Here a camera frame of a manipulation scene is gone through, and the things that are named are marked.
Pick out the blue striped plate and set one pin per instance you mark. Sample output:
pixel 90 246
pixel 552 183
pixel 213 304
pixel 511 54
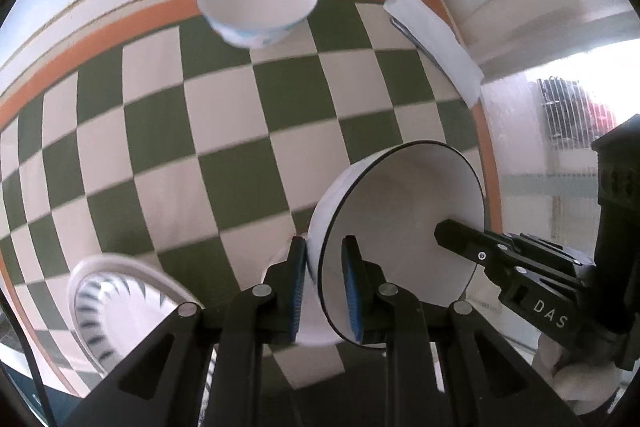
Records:
pixel 107 312

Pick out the blue cabinet front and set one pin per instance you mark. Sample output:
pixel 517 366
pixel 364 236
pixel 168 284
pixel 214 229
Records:
pixel 20 399

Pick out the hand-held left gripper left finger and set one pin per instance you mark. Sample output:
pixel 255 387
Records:
pixel 298 292

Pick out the folded white paper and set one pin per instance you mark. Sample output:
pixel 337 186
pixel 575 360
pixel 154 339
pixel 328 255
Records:
pixel 440 47

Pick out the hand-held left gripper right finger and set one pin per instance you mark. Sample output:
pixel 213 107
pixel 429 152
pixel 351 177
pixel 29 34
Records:
pixel 351 292

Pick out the white plate with striped rim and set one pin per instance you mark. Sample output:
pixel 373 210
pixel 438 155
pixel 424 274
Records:
pixel 172 287

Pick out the green checkered tablecloth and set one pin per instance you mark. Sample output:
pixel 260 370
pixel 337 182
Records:
pixel 150 147

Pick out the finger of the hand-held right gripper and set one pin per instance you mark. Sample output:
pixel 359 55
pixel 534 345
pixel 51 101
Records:
pixel 480 244
pixel 540 302

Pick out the black rimmed white bowl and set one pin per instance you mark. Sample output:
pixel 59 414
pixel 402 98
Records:
pixel 415 217

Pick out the person's right hand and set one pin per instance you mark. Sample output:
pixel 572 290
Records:
pixel 585 382

